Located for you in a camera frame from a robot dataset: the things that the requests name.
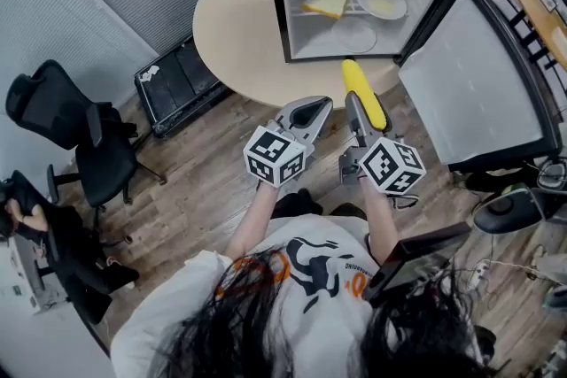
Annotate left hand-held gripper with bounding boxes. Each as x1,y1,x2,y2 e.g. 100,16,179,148
242,95,335,190

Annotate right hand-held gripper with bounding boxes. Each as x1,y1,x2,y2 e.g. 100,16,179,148
338,90,428,197

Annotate yellow banana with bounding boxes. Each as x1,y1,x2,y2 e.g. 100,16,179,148
340,59,389,132

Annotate black mini fridge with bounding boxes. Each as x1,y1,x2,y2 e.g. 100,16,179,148
263,0,563,174

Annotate person's right forearm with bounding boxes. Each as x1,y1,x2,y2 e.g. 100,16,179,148
361,179,400,262

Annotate person's left forearm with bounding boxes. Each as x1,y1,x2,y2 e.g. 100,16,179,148
225,183,278,260

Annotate plain white plate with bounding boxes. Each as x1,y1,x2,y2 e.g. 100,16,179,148
330,15,377,54

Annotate person's black trousers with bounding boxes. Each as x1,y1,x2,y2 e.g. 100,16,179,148
269,189,369,220

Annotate round beige table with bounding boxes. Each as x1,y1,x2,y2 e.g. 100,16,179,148
192,0,402,110

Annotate white plate with yellow centre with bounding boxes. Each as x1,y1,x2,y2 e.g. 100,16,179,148
356,0,408,20

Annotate black flat platform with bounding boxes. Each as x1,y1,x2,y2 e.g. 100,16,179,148
134,37,231,138

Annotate black tablet device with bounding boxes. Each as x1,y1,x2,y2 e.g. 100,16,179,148
362,221,473,309

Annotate grey round shell chair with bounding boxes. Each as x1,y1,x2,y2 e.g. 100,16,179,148
472,185,546,235

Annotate white power strip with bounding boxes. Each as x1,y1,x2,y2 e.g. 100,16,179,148
464,259,493,291

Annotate person's white printed t-shirt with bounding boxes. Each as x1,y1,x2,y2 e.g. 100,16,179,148
110,214,386,378

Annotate wooden desk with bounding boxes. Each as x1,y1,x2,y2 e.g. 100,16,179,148
507,0,567,72

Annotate black office chair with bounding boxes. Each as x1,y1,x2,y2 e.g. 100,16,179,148
4,59,167,209

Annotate white desk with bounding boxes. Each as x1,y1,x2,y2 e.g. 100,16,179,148
0,234,72,315

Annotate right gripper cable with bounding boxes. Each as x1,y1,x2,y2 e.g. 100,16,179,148
389,193,420,212

